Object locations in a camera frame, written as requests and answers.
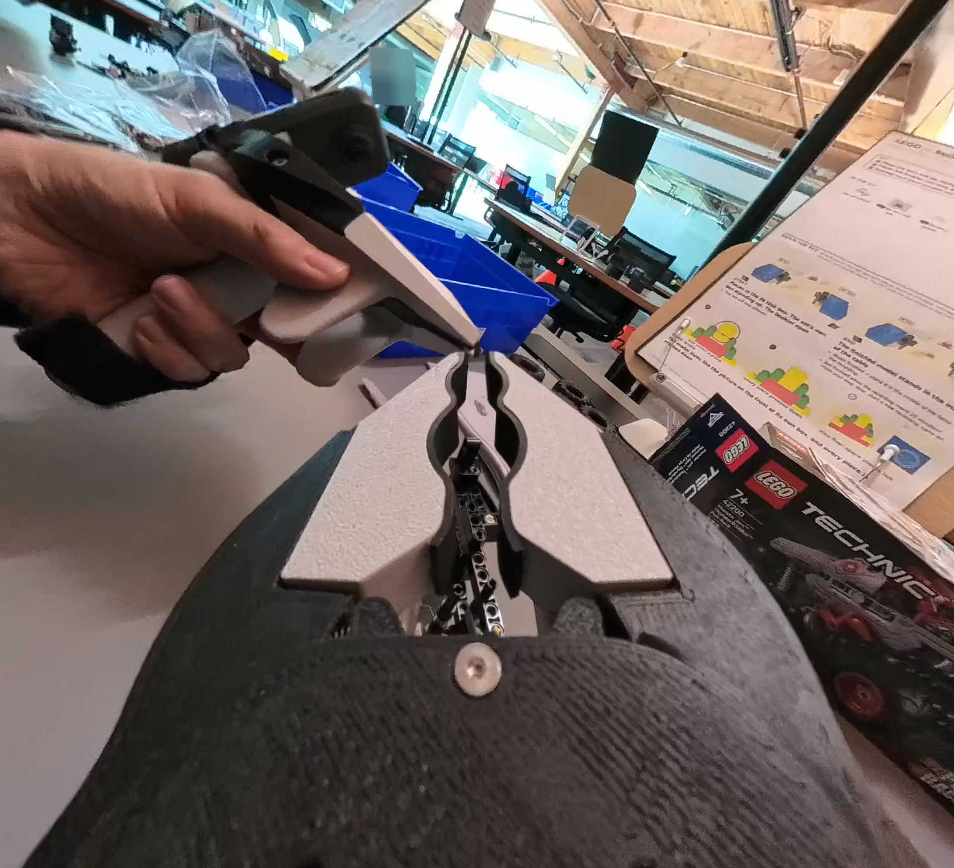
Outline instruction sheet on board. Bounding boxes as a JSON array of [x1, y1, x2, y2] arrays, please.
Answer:
[[625, 130, 954, 541]]

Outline tan rounded panel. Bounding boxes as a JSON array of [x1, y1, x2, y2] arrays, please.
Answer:
[[570, 166, 638, 237]]

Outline small bag of parts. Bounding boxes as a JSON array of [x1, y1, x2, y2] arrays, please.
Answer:
[[0, 67, 187, 148]]

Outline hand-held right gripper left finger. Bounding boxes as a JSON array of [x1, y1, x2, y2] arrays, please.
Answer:
[[279, 352, 469, 612]]

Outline wooden background desk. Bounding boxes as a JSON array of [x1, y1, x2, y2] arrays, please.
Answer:
[[484, 197, 672, 314]]

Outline white flat pad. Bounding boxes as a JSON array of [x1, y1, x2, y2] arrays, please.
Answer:
[[619, 419, 669, 458]]

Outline clear plastic bag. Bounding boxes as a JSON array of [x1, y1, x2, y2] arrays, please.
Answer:
[[175, 29, 258, 127]]

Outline blue bin with printed tag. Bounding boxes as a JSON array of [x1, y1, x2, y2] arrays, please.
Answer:
[[350, 163, 560, 360]]

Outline black toy tyre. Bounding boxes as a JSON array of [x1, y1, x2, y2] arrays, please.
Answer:
[[553, 378, 606, 416]]

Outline grey desk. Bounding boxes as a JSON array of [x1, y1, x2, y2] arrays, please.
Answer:
[[0, 320, 954, 868]]

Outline person's left hand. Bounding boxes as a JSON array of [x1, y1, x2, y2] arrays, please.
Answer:
[[0, 130, 351, 385]]

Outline grey sign on stand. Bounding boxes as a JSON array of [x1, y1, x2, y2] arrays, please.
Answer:
[[428, 0, 502, 127]]

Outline toy brick vehicle model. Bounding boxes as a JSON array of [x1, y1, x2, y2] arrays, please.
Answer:
[[425, 354, 511, 636]]

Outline grey tilted board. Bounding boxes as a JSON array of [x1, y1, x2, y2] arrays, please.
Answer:
[[279, 0, 444, 97]]

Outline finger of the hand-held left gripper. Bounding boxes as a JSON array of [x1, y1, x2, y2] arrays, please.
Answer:
[[345, 212, 485, 351]]

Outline dark toy box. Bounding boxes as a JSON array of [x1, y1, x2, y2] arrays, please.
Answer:
[[648, 395, 954, 813]]

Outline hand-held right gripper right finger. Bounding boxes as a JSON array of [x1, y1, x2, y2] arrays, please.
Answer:
[[486, 352, 675, 597]]

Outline black office chair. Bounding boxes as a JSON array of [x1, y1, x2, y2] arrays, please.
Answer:
[[552, 227, 678, 341]]

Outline black square panel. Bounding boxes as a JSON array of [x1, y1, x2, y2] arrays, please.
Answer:
[[592, 110, 660, 185]]

